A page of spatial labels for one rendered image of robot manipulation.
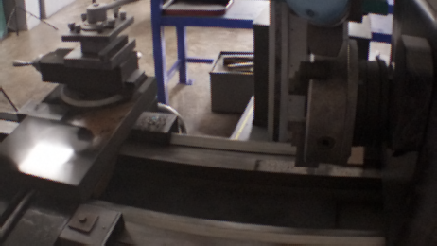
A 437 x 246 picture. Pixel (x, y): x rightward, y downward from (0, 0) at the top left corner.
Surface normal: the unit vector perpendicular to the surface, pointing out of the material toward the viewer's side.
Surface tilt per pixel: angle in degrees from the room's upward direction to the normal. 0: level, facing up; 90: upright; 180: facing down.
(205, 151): 0
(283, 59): 90
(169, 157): 0
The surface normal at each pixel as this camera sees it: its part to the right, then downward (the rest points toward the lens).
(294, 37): -0.29, 0.45
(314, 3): -0.30, 0.16
